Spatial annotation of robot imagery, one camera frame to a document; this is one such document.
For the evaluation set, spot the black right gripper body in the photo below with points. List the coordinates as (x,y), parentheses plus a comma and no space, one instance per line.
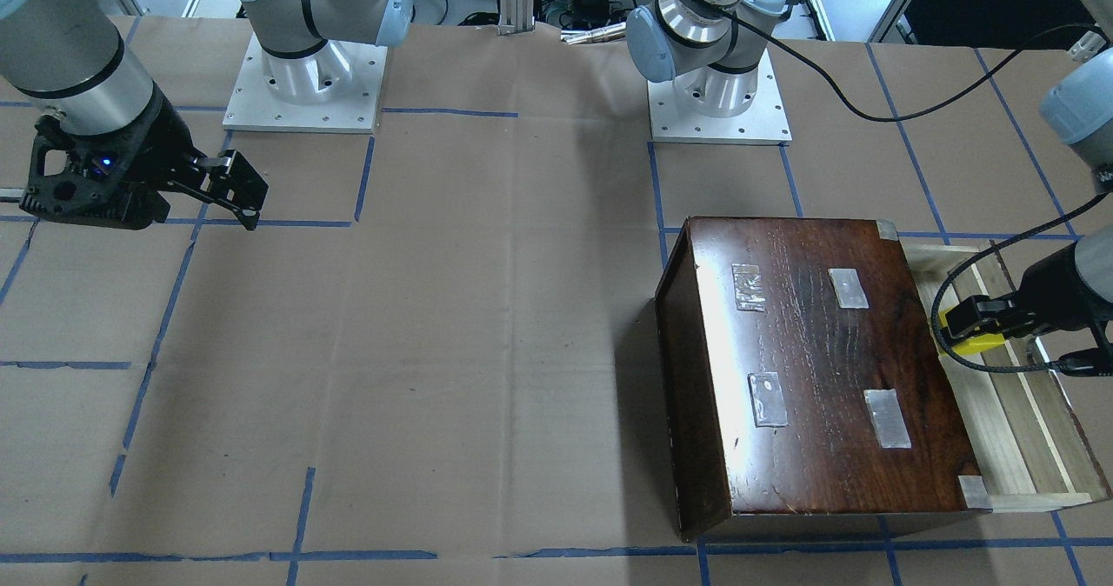
(162,144)

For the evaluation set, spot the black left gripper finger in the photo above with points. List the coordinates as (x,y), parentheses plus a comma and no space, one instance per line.
(982,311)
(958,329)

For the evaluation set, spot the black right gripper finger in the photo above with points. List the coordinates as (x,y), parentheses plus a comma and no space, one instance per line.
(240,197)
(229,163)

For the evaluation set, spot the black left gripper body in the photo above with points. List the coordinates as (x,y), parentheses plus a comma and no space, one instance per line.
(1049,293)

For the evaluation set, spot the light wooden drawer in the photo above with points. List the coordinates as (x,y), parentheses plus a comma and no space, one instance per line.
(1032,452)

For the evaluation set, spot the yellow cube block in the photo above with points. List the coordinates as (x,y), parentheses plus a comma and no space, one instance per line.
(976,345)

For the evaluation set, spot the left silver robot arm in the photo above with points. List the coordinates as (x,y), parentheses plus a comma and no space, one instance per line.
(669,38)

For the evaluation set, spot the dark wooden drawer cabinet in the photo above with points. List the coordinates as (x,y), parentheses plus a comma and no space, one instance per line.
(804,394)

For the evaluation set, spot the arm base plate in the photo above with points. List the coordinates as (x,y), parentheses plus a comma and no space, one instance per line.
(720,108)
(335,90)

